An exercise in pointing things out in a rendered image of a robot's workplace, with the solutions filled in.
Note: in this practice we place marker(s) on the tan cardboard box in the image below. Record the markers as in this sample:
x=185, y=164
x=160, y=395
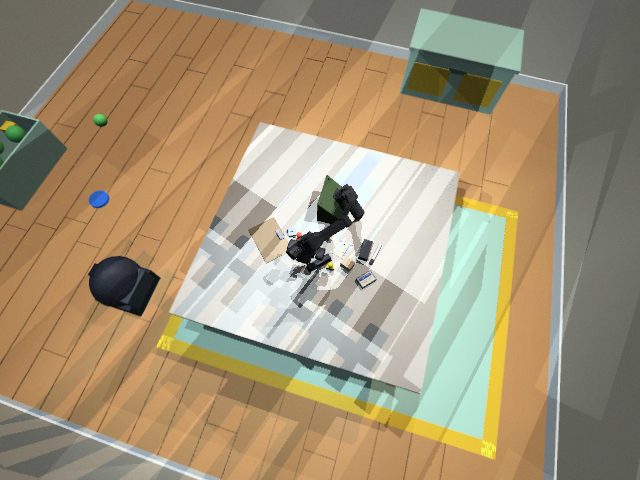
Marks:
x=347, y=264

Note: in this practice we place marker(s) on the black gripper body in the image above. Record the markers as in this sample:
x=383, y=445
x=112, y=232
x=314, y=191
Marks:
x=319, y=253

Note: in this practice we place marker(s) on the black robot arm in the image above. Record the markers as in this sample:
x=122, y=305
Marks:
x=313, y=241

